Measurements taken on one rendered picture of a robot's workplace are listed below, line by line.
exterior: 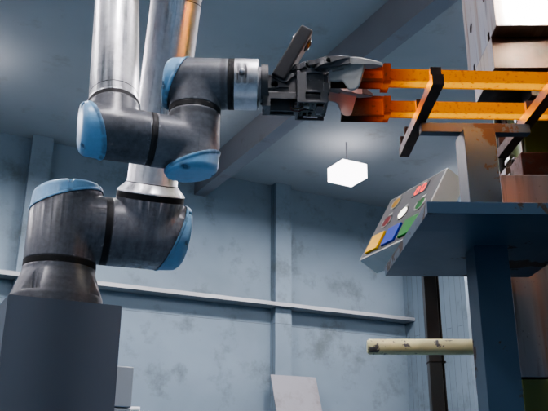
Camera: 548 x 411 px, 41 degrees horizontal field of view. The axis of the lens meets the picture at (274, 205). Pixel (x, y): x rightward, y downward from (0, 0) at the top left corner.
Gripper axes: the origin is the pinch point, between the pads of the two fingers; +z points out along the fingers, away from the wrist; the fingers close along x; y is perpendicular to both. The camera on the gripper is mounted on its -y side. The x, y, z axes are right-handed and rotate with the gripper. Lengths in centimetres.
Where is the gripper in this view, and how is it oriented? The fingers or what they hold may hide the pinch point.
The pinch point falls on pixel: (373, 77)
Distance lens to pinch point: 132.6
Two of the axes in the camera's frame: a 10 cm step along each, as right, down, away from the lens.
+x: 0.3, -3.4, -9.4
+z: 10.0, 0.2, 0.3
